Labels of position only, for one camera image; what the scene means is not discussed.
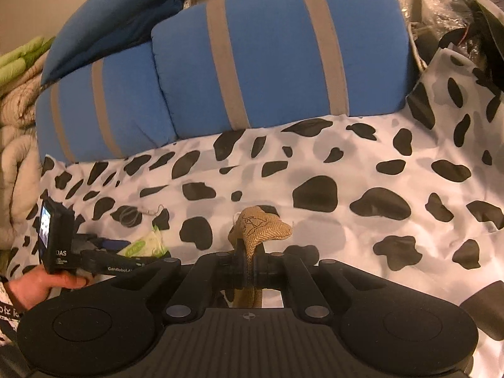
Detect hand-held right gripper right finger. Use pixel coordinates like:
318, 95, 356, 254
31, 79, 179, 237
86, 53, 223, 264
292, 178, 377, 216
251, 252, 391, 322

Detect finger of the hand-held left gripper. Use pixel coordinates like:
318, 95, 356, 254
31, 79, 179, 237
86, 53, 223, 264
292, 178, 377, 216
76, 234, 132, 253

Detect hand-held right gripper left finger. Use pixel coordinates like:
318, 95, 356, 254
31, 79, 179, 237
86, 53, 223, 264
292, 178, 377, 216
111, 252, 249, 324

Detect black hair tie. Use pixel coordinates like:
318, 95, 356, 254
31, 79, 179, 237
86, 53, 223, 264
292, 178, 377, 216
120, 206, 143, 228

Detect green wet wipes packet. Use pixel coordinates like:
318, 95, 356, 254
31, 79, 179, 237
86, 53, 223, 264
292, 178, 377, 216
118, 225, 171, 259

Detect tan burlap pouch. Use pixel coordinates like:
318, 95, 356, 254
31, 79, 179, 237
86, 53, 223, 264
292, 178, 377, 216
227, 205, 293, 308

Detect person's left forearm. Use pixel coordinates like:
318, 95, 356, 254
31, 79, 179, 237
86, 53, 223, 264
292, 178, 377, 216
0, 279, 26, 344

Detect person's left hand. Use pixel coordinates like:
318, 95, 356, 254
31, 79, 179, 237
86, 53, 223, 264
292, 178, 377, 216
8, 266, 95, 312

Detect cow print blanket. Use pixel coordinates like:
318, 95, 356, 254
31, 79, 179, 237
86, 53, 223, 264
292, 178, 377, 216
8, 45, 504, 378

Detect small blue striped pillow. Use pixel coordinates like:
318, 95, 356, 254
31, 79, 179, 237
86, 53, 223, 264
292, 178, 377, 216
35, 40, 180, 165

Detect green quilt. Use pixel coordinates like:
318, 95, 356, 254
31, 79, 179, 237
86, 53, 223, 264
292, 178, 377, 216
0, 35, 56, 88

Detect large blue striped pillow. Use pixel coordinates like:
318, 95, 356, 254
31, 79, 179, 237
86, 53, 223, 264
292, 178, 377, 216
151, 0, 417, 141

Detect plain blue pillow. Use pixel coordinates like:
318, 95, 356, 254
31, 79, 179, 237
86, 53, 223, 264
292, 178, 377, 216
40, 0, 237, 84

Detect dark plastic bags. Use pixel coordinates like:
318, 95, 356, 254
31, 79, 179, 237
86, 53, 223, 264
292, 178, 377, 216
386, 0, 504, 101

